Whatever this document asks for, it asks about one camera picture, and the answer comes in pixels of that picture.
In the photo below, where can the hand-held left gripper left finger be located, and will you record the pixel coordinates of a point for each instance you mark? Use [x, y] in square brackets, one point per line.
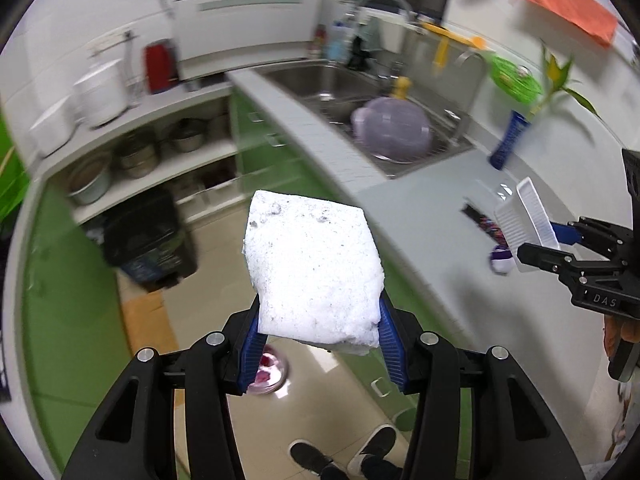
[250, 350]

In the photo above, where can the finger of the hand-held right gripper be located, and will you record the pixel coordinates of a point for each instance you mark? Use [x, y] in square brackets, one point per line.
[542, 256]
[562, 233]

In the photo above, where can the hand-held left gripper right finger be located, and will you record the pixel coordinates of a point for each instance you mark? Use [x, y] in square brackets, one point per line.
[392, 350]

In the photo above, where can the pink waste basket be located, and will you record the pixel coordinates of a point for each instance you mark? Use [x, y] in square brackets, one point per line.
[270, 375]

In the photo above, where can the white plastic tray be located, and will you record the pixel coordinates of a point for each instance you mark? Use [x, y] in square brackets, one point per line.
[525, 220]

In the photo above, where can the white foam block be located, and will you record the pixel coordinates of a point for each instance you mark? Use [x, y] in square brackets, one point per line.
[312, 270]

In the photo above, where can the person's right hand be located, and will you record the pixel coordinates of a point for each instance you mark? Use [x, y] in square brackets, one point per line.
[616, 335]

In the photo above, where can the dark snack packet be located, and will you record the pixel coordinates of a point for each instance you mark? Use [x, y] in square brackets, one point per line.
[482, 220]

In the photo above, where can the brown cardboard sheet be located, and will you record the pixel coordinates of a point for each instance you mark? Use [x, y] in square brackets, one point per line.
[147, 320]

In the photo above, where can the black pedal bin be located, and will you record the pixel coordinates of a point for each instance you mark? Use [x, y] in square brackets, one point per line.
[150, 240]

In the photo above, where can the green plant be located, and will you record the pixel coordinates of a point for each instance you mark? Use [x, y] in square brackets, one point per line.
[555, 80]

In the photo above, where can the green base cabinet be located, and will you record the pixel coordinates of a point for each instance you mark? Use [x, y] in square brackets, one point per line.
[280, 155]
[65, 340]

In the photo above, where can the purple plastic basin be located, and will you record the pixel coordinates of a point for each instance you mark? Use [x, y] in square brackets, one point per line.
[392, 127]

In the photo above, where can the steel pan with lid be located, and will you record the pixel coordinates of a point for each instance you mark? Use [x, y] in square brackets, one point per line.
[189, 136]

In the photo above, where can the steel steamer pot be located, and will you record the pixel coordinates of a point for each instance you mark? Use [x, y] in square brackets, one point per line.
[137, 155]

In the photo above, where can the orange cloth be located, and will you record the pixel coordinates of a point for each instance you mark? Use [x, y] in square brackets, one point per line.
[565, 2]

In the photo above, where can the pale enamel basin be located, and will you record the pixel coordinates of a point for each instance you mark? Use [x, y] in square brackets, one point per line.
[89, 182]

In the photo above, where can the white open shelf unit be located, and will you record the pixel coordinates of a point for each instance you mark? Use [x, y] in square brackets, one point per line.
[165, 110]

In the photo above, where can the steel sink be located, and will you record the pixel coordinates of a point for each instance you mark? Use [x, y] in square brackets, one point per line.
[320, 82]

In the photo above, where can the blue dish soap bottle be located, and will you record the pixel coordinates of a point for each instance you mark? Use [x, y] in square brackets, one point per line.
[337, 42]

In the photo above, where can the chrome faucet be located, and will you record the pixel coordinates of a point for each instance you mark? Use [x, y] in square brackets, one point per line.
[380, 0]

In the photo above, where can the red kettle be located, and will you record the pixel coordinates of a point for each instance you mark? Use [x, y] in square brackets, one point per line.
[161, 67]

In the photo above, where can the white rice cooker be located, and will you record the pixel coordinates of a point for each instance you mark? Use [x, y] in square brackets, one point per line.
[102, 92]

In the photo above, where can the white countertop appliance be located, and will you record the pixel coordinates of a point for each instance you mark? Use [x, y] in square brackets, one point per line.
[245, 15]

